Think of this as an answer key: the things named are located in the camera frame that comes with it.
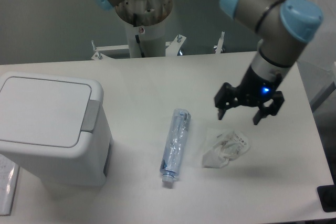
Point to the white push-lid trash can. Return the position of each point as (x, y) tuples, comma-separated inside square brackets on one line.
[(55, 127)]

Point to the crushed clear plastic bottle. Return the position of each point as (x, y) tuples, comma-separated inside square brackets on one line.
[(175, 146)]

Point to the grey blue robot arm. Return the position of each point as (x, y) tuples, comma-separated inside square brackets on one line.
[(284, 26)]

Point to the laminated paper sheet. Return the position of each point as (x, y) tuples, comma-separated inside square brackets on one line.
[(9, 177)]

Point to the white covered side table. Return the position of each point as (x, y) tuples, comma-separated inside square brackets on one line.
[(317, 63)]

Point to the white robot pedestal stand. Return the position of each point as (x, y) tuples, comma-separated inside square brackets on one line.
[(145, 23)]

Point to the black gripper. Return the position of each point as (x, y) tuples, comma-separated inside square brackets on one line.
[(253, 91)]

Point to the white mask in wrapper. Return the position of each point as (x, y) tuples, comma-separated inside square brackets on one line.
[(223, 146)]

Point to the black object at table edge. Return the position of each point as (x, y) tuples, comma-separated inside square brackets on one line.
[(326, 195)]

